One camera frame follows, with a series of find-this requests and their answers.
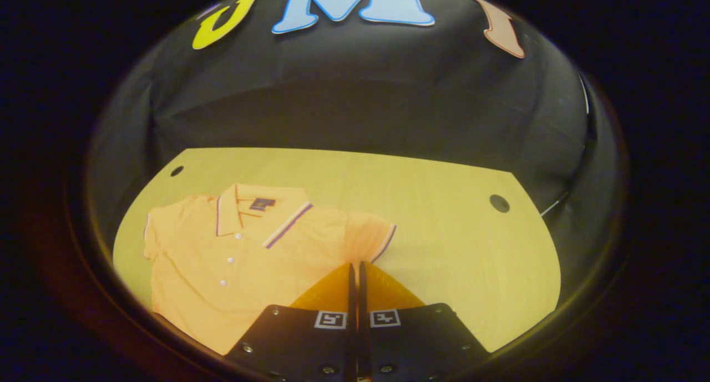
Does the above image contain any orange T-shirt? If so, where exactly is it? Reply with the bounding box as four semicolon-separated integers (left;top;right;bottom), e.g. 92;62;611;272
143;182;397;356

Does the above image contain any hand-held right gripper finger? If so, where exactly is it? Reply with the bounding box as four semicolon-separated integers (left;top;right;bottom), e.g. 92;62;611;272
225;263;357;382
358;261;491;382

